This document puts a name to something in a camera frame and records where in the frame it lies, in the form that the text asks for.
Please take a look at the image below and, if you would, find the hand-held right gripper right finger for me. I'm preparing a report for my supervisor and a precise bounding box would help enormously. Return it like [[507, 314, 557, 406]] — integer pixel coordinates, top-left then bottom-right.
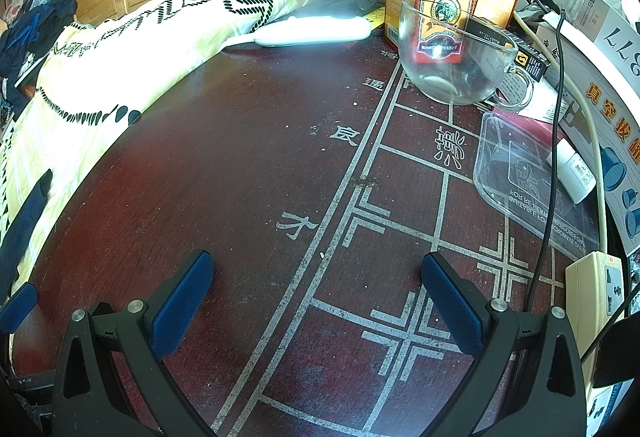
[[421, 251, 587, 437]]

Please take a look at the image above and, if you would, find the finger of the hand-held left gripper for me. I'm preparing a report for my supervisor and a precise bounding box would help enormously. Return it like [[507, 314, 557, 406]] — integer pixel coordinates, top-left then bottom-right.
[[0, 282, 40, 335]]

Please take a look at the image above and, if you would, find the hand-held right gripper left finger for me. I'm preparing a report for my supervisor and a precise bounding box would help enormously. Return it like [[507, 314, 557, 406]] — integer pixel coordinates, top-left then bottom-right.
[[50, 249, 216, 437]]

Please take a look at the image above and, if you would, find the navy blue garment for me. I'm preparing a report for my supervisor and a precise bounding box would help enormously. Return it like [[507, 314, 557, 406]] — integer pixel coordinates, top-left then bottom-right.
[[0, 168, 54, 303]]

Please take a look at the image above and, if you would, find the pile of dark clothes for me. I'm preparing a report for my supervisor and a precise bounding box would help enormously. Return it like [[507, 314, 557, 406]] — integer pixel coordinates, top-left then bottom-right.
[[0, 0, 79, 118]]

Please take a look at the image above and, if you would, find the clear plastic lid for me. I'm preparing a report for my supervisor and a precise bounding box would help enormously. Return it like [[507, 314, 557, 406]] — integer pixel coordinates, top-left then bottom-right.
[[472, 111, 601, 263]]

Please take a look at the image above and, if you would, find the white power strip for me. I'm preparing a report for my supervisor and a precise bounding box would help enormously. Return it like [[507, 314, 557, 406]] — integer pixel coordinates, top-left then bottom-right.
[[565, 251, 625, 390]]

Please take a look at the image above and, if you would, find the small white bottle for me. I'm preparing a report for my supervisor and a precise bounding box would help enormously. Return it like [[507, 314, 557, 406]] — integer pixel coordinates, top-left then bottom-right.
[[546, 138, 598, 204]]

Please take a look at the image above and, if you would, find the clear glass cup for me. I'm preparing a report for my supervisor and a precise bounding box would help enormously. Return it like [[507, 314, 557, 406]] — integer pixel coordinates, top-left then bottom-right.
[[398, 0, 535, 112]]

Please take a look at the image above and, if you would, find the large printed cardboard box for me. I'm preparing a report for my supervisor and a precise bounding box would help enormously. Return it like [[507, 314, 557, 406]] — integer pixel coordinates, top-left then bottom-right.
[[537, 7, 640, 254]]

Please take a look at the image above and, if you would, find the yellow patterned blanket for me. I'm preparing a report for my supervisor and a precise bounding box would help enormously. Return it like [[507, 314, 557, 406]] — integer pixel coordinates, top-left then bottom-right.
[[0, 0, 301, 298]]

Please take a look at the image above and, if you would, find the small black box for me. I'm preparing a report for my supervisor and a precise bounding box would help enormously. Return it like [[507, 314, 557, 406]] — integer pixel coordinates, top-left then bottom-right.
[[465, 16, 551, 82]]

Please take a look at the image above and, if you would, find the white flat plastic device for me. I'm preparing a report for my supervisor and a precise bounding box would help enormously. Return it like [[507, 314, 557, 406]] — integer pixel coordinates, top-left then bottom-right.
[[252, 14, 373, 48]]

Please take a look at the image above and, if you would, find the beige cable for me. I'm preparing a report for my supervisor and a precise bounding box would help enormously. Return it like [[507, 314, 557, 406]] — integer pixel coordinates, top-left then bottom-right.
[[510, 9, 609, 259]]

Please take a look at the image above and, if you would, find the black cable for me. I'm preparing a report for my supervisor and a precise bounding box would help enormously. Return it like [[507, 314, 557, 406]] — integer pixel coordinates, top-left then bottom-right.
[[495, 0, 568, 315]]

